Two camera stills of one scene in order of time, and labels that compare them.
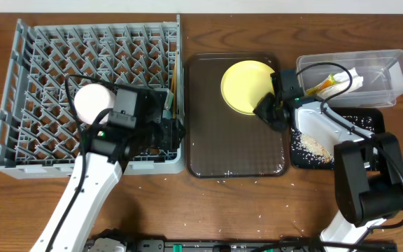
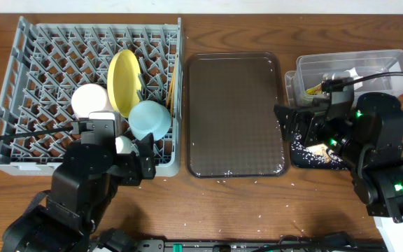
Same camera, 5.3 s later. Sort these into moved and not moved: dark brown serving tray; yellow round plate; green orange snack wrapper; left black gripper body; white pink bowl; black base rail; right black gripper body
Moved: right black gripper body; yellow round plate; left black gripper body
Not moved: green orange snack wrapper; dark brown serving tray; black base rail; white pink bowl
